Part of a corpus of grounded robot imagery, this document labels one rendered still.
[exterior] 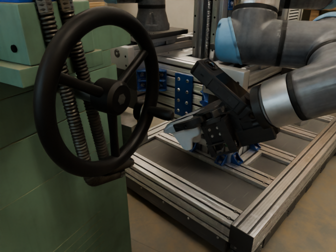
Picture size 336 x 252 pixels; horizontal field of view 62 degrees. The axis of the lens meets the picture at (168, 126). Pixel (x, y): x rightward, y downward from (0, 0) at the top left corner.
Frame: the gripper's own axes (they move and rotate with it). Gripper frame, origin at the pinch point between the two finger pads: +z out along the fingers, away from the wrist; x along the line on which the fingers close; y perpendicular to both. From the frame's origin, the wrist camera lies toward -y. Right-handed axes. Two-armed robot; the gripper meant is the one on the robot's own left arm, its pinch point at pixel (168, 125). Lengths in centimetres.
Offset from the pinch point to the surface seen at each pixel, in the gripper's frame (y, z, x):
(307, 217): 79, 10, 77
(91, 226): 20.0, 39.0, -3.4
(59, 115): -11.6, 20.8, -7.0
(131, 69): -12.8, -0.8, -3.4
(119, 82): -11.3, -1.7, -8.6
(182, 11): -81, 145, 312
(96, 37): -24.4, 13.3, 6.9
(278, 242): 74, 18, 55
